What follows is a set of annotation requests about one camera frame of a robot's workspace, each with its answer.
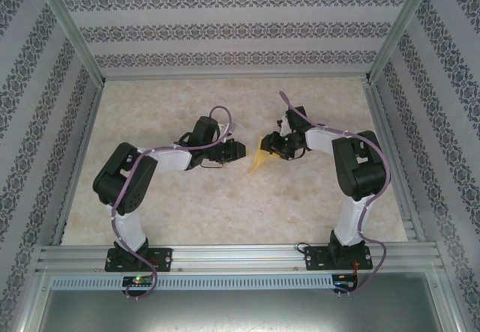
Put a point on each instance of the yellow paper sheet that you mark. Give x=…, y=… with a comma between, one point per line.
x=258, y=161

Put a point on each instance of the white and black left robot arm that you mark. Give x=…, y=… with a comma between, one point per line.
x=129, y=231

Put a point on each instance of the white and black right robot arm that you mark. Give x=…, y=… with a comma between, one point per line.
x=350, y=223

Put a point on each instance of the grey metal sheet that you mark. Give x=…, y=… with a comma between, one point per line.
x=240, y=309

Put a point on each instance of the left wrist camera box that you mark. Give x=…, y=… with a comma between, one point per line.
x=227, y=131

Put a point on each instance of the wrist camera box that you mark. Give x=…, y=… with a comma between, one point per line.
x=227, y=131
x=285, y=125

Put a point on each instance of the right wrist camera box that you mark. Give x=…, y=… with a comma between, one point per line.
x=285, y=125

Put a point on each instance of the aluminium side rail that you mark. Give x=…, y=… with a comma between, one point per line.
x=392, y=159
x=79, y=159

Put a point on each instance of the long aluminium base rail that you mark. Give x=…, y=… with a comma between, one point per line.
x=232, y=257

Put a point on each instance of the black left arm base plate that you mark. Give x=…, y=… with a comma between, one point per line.
x=165, y=259

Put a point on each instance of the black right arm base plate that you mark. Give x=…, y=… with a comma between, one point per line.
x=313, y=259

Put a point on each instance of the aluminium frame post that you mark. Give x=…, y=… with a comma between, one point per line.
x=73, y=32
x=401, y=28

